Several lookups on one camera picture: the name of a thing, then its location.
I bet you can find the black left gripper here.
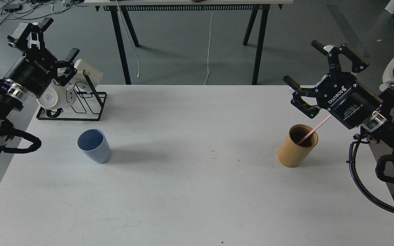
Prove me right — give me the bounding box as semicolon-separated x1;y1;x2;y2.
3;17;80;98

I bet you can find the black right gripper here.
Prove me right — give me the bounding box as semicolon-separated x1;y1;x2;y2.
282;40;388;130

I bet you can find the blue cup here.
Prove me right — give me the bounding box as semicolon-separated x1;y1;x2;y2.
77;129;111;164

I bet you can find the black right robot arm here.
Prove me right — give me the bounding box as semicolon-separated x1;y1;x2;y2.
283;40;394;214

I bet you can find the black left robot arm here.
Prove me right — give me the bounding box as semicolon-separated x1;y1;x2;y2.
0;17;79;154

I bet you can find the white mug on rack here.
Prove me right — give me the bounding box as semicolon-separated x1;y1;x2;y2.
37;59;104;110

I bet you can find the bamboo cylindrical holder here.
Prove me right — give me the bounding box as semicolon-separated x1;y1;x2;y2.
277;124;318;168

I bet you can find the black-legged background table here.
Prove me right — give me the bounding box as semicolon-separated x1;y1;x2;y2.
84;0;294;85

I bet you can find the floor cables and power strip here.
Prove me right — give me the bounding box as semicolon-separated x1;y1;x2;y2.
0;0;84;43

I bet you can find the black wire dish rack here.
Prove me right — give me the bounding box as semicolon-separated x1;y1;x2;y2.
36;72;108;122

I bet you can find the white cable near table leg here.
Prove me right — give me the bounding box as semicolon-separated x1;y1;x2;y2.
115;0;141;78

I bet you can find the white hanging cable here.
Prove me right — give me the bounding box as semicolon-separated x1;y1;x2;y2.
203;10;214;85

